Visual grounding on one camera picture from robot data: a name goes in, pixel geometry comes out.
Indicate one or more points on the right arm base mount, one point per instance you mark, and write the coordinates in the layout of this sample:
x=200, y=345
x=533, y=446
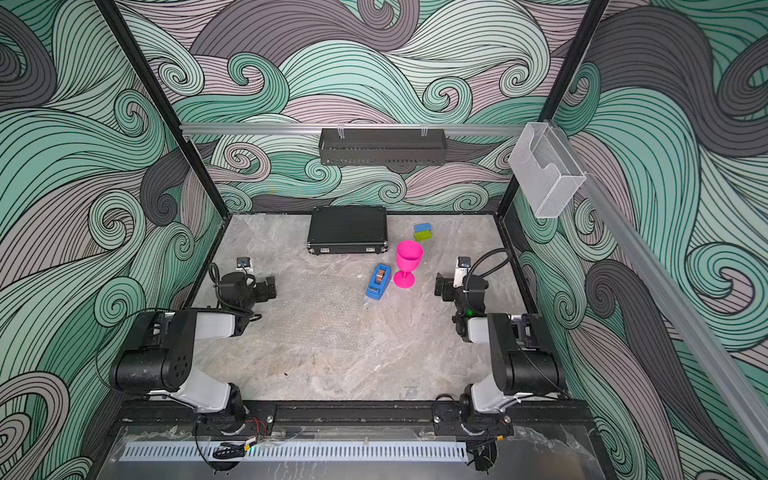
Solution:
x=451, y=418

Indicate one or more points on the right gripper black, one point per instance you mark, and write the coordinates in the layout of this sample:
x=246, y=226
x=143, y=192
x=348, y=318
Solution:
x=448, y=283

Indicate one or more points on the clear acrylic wall box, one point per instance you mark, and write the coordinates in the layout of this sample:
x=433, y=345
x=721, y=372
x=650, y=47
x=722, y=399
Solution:
x=545, y=165

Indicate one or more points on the pink plastic wine glass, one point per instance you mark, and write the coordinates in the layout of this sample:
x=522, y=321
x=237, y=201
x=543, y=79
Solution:
x=408, y=258

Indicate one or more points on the aluminium rail back wall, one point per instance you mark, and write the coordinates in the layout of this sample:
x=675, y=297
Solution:
x=273, y=128

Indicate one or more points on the blue tape dispenser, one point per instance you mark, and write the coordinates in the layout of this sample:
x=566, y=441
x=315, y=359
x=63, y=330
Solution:
x=379, y=282

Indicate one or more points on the black hard case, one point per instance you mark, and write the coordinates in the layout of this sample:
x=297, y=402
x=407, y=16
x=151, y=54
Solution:
x=348, y=230

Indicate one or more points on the blue green sponge block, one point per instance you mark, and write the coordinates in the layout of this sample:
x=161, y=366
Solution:
x=422, y=232

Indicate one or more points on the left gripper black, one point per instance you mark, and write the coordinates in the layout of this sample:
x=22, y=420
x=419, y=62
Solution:
x=261, y=288

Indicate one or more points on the white slotted cable duct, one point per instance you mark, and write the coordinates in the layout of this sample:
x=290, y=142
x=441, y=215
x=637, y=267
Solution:
x=300, y=451

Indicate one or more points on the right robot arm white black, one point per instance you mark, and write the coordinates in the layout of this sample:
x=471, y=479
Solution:
x=524, y=364

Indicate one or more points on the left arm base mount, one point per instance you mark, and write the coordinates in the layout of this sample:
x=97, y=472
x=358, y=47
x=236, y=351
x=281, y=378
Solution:
x=258, y=419

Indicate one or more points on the aluminium rail wall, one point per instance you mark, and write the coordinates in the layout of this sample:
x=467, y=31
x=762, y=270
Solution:
x=729, y=380
x=273, y=128

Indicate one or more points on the aluminium rail right wall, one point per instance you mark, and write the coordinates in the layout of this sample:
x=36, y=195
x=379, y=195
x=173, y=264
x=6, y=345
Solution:
x=729, y=380

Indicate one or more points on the black wall shelf tray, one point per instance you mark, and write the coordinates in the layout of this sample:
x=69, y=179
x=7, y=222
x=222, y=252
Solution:
x=390, y=148

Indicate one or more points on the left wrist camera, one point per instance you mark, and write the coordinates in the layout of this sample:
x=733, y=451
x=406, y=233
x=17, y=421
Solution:
x=243, y=263

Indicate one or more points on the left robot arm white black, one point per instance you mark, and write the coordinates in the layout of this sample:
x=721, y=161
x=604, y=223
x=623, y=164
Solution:
x=156, y=358

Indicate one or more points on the clear bubble wrap sheet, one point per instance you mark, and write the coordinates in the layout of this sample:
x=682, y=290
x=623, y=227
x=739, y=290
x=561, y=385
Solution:
x=316, y=311

